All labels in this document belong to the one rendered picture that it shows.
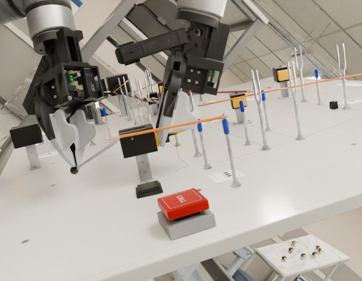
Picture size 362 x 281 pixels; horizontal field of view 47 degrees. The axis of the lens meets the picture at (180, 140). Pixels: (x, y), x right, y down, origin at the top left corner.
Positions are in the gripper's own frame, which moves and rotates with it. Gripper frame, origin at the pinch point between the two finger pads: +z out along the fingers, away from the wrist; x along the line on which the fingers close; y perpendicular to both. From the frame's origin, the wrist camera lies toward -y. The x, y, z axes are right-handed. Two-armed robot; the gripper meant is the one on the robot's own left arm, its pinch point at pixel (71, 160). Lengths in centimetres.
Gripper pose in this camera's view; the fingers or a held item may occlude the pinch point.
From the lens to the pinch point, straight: 69.9
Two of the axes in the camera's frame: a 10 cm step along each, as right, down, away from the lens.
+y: 7.3, -2.5, -6.3
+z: 2.3, 9.7, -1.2
